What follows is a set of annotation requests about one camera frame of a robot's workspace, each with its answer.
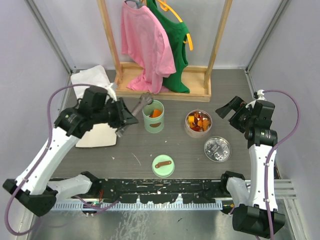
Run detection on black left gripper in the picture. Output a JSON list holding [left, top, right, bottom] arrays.
[[93, 97, 138, 129]]

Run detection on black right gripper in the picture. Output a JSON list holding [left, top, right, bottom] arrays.
[[216, 95, 255, 134]]

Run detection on white square plate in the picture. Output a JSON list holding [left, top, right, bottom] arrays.
[[75, 123, 117, 148]]

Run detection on white cloth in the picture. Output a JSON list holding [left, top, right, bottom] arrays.
[[70, 65, 111, 89]]

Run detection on metal serving tongs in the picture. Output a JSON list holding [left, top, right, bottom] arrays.
[[115, 92, 153, 137]]

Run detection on mint green tin canister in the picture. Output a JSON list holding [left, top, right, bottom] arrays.
[[142, 100, 165, 134]]

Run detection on mint green canister lid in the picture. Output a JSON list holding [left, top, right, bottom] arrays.
[[151, 154, 175, 178]]

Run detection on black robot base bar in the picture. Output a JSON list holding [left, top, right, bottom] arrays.
[[71, 177, 250, 205]]

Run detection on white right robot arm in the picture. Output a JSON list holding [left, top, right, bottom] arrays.
[[215, 96, 285, 239]]

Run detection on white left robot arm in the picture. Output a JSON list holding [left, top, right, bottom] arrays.
[[2, 86, 139, 217]]

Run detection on orange fried shrimp piece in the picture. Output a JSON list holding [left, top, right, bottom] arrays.
[[202, 119, 211, 132]]

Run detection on round silver tin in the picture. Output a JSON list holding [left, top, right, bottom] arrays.
[[184, 109, 213, 139]]

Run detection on braised pork belly cube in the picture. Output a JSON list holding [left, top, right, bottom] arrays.
[[193, 112, 203, 121]]

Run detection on silver embossed tin lid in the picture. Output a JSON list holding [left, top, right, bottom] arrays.
[[203, 136, 232, 163]]

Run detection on wooden clothes rack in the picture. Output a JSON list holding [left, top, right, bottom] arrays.
[[98, 0, 232, 102]]

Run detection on orange salmon sushi piece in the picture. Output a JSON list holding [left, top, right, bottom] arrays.
[[149, 109, 163, 118]]

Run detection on pink t-shirt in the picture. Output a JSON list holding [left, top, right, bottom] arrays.
[[121, 2, 176, 94]]

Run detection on green t-shirt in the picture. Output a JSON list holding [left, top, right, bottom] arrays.
[[146, 0, 190, 94]]

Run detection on grey clothes hanger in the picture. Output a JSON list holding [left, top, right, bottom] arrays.
[[124, 0, 144, 9]]

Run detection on orange clothes hanger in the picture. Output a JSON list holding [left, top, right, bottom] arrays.
[[154, 0, 195, 52]]

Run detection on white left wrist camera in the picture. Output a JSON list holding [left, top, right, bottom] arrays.
[[105, 82, 118, 102]]

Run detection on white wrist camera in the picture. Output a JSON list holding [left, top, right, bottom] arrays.
[[105, 82, 118, 102], [245, 89, 266, 109]]

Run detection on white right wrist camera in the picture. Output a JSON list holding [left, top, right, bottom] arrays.
[[245, 89, 266, 109]]

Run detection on white slotted cable duct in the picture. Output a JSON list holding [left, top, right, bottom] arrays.
[[51, 200, 223, 212]]

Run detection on left aluminium frame post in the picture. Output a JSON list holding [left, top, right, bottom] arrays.
[[23, 0, 77, 75]]

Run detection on aluminium corner frame post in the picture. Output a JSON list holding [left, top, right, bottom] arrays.
[[246, 0, 292, 73]]

